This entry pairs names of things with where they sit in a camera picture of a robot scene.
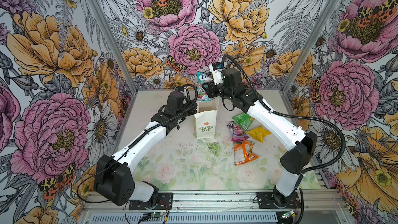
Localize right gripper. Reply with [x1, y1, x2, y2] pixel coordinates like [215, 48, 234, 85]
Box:
[201, 80, 235, 100]

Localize white paper bag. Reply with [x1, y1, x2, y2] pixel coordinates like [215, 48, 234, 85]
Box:
[194, 99, 219, 139]

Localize teal candy bag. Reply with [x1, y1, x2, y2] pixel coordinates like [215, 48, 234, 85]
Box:
[197, 72, 213, 102]

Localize purple pink snack bag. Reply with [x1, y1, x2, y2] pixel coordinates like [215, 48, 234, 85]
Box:
[227, 121, 249, 142]

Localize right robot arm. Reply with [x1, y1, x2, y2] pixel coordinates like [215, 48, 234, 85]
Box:
[202, 81, 316, 208]

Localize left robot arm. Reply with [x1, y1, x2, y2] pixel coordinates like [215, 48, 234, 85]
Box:
[93, 87, 197, 208]

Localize green snack bag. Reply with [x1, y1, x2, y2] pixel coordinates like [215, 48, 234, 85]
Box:
[232, 113, 255, 131]

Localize yellow snack bag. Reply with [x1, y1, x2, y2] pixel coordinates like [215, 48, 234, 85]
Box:
[246, 126, 271, 143]

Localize orange snack bag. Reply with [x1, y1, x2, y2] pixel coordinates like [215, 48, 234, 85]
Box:
[233, 141, 259, 166]

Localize small green candy wrapper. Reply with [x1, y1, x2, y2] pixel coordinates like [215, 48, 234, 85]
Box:
[207, 142, 221, 157]

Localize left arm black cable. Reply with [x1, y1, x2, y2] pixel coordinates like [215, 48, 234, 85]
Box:
[76, 83, 199, 204]

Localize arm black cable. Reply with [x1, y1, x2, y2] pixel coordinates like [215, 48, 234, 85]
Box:
[221, 54, 346, 175]
[76, 83, 199, 204]

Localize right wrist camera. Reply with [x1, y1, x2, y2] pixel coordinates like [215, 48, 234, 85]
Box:
[209, 62, 223, 85]

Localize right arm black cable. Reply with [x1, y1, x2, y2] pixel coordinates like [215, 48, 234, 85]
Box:
[221, 54, 346, 175]

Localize aluminium front rail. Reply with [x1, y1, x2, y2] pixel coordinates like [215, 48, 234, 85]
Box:
[80, 189, 346, 214]

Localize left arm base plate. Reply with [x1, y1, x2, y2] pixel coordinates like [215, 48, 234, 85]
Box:
[128, 192, 174, 211]

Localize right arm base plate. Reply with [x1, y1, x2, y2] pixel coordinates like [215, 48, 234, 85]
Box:
[256, 191, 302, 209]

